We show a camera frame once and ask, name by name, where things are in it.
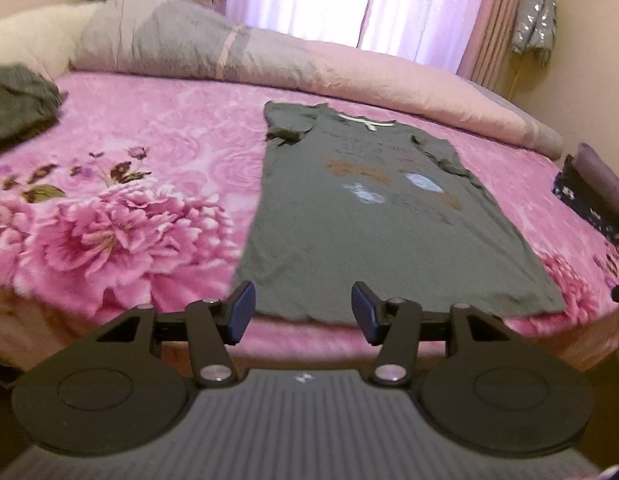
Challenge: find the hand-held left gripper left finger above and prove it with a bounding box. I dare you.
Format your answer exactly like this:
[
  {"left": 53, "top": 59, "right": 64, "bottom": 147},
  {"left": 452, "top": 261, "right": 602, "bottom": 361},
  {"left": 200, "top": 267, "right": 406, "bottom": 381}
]
[{"left": 96, "top": 281, "right": 256, "bottom": 387}]

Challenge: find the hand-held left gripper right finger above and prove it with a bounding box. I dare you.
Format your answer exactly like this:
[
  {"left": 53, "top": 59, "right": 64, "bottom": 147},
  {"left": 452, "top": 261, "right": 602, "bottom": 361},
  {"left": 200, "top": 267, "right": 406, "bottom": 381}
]
[{"left": 350, "top": 281, "right": 510, "bottom": 386}]

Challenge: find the grey printed t-shirt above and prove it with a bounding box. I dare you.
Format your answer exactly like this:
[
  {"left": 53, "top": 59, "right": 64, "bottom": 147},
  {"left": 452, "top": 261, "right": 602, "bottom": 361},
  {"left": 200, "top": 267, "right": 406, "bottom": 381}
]
[{"left": 233, "top": 101, "right": 567, "bottom": 326}]

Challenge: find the navy floral folded garment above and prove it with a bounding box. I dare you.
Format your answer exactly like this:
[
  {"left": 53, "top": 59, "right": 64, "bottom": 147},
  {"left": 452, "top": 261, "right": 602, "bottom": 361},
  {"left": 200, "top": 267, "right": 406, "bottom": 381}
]
[{"left": 552, "top": 155, "right": 619, "bottom": 246}]

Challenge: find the greyish purple folded garment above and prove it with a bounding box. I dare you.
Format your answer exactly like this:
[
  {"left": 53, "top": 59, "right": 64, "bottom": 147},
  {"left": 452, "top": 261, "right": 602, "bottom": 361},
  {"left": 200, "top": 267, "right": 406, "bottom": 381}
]
[{"left": 574, "top": 142, "right": 619, "bottom": 216}]

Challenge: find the pink floral blanket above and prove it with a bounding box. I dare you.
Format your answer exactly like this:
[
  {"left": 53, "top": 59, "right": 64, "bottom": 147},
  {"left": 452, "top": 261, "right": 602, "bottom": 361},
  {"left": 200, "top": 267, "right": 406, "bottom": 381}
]
[{"left": 0, "top": 70, "right": 619, "bottom": 361}]

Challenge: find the grey and cream striped duvet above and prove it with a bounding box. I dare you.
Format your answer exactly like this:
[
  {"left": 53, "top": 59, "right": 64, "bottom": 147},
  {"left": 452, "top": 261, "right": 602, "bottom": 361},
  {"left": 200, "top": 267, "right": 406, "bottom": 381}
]
[{"left": 70, "top": 0, "right": 564, "bottom": 162}]

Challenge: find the silver hanging jacket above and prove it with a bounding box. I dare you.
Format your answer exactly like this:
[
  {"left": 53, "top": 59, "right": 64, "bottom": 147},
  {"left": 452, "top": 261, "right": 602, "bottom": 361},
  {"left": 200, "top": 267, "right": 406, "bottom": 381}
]
[{"left": 511, "top": 0, "right": 557, "bottom": 67}]

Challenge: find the pink curtain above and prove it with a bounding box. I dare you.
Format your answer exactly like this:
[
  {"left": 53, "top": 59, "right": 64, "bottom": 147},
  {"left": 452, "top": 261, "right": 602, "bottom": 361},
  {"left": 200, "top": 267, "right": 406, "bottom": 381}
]
[{"left": 457, "top": 0, "right": 530, "bottom": 88}]

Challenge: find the crumpled grey garment pile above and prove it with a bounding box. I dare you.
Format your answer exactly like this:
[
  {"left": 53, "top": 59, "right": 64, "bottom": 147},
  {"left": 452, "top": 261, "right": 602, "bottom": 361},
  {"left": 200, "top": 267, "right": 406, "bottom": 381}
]
[{"left": 0, "top": 61, "right": 68, "bottom": 158}]

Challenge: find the white sheer curtain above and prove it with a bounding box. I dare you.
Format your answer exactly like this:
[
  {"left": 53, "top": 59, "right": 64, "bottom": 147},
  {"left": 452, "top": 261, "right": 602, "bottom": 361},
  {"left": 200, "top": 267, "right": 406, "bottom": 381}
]
[{"left": 224, "top": 0, "right": 490, "bottom": 76}]

